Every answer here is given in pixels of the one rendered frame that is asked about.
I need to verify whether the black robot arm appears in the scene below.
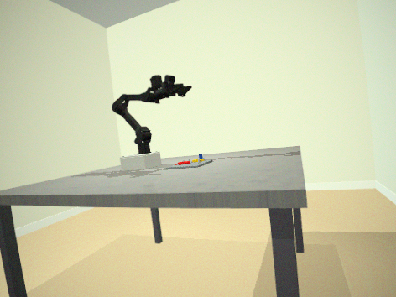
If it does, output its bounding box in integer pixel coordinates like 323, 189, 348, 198
112, 75, 175, 154

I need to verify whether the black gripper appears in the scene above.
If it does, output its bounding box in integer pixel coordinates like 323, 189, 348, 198
160, 81, 192, 98

